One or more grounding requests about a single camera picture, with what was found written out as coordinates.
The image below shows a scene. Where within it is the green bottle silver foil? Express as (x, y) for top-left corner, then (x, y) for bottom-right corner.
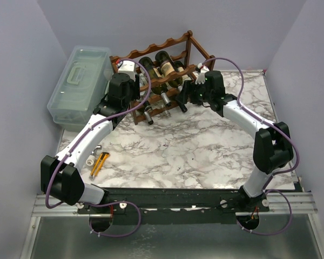
(155, 51), (184, 88)
(139, 57), (171, 107)

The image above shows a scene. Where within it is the brown wooden wine rack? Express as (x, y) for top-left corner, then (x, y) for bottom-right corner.
(126, 30), (212, 125)

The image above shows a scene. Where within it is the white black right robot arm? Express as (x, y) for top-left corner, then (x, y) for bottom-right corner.
(176, 71), (294, 212)

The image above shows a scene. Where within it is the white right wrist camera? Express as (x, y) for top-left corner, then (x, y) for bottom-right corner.
(195, 63), (209, 85)

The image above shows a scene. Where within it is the yellow utility knife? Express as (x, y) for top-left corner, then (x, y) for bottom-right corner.
(89, 152), (110, 180)

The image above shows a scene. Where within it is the aluminium extrusion rail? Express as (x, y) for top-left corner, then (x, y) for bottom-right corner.
(31, 192), (318, 217)

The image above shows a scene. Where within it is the silver metal pipe fitting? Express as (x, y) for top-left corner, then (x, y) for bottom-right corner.
(86, 145), (102, 166)

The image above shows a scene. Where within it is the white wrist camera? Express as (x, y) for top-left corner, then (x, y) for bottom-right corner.
(195, 63), (209, 85)
(117, 60), (136, 81)

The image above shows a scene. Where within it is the clear glass wine bottle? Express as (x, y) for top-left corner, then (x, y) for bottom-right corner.
(151, 100), (171, 118)

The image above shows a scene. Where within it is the black metal base rail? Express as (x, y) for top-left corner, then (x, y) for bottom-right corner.
(78, 187), (269, 225)

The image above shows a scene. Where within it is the translucent green plastic toolbox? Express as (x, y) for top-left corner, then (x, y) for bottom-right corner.
(47, 46), (113, 132)

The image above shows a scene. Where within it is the clear bottle black cap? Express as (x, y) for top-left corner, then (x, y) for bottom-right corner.
(134, 73), (147, 92)

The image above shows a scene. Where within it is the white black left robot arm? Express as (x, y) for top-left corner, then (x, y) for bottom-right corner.
(40, 73), (140, 213)

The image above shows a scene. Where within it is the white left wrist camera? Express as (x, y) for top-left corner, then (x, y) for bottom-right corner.
(117, 60), (136, 81)

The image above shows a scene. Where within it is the green bottle brown label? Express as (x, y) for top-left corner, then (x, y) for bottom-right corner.
(139, 101), (154, 125)

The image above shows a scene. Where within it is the dark green wine bottle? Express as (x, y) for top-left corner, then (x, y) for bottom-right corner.
(174, 60), (192, 81)
(158, 83), (188, 113)

